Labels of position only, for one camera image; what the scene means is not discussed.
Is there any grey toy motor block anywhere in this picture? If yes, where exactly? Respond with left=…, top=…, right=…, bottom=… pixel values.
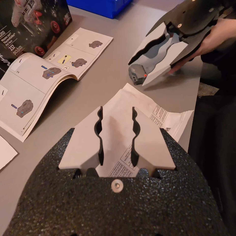
left=128, top=63, right=148, bottom=86

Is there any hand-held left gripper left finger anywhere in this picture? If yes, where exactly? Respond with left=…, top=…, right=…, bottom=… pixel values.
left=58, top=106, right=105, bottom=174

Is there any open instruction booklet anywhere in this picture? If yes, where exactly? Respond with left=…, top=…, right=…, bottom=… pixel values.
left=0, top=27, right=114, bottom=143

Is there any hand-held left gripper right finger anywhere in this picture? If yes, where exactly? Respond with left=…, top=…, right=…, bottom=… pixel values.
left=131, top=106, right=176, bottom=178

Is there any black toy set box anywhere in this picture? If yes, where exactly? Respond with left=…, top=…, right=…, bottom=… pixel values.
left=0, top=0, right=73, bottom=79

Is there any small white paper sheet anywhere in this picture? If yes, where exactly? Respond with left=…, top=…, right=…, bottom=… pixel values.
left=0, top=135, right=18, bottom=170

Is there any blue plastic bin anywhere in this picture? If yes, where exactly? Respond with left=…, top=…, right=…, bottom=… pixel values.
left=66, top=0, right=133, bottom=19

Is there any grey desk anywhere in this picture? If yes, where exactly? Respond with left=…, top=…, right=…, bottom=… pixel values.
left=0, top=3, right=203, bottom=196

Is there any person's right hand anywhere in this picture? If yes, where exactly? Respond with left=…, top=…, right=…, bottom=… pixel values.
left=168, top=18, right=236, bottom=74

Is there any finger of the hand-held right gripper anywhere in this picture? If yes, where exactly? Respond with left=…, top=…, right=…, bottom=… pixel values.
left=142, top=34, right=190, bottom=90
left=128, top=21, right=171, bottom=65

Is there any white paper bag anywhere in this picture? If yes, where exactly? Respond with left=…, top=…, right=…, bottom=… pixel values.
left=96, top=83, right=195, bottom=178

